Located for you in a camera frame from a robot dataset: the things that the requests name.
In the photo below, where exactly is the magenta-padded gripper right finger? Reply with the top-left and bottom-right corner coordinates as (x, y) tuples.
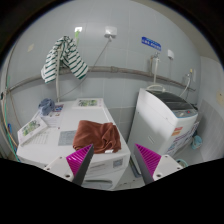
(133, 143), (185, 186)

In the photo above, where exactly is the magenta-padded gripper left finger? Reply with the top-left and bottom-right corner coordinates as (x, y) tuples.
(43, 143), (95, 187)

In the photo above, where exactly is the brown towel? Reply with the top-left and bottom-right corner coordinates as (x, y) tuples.
(72, 119), (123, 155)

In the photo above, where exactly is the grey printed sheet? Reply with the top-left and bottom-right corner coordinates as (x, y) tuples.
(58, 129), (78, 147)

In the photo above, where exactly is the white appliance cabinet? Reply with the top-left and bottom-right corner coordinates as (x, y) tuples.
(15, 99), (132, 191)

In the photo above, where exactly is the white top-load washing machine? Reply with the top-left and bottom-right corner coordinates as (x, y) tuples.
(127, 87), (200, 168)

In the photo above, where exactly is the white sheet with grid text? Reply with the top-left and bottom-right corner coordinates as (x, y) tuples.
(28, 128), (52, 146)

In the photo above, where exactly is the printed sheet with colour picture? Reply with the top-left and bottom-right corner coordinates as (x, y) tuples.
(41, 103), (65, 128)

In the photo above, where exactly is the picture book with green print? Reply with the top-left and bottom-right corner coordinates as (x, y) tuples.
(17, 115), (48, 146)

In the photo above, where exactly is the thin booklet with green picture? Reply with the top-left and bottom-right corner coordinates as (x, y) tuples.
(71, 97), (104, 110)

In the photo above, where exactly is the crumpled blue cloth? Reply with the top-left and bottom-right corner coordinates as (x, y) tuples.
(37, 97), (56, 116)

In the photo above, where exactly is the green white striped shirt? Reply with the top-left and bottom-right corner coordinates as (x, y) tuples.
(40, 35), (90, 84)

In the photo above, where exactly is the green hose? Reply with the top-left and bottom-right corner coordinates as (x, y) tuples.
(1, 76), (21, 163)

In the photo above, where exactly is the white upright hose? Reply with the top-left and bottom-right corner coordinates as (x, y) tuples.
(54, 49), (63, 103)

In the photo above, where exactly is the grey horizontal wall pipe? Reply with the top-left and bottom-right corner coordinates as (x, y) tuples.
(6, 65), (196, 93)

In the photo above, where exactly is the wall water tap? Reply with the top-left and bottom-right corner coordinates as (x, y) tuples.
(149, 51), (161, 86)

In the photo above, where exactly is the grey power cable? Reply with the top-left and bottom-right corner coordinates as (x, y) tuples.
(58, 36), (112, 101)

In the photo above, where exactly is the small white wall box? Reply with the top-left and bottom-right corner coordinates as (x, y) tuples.
(166, 49), (176, 61)

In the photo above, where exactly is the blue wall sign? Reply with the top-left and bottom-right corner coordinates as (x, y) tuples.
(140, 36), (163, 52)

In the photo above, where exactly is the white wall socket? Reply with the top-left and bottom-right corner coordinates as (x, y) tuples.
(103, 25), (118, 39)

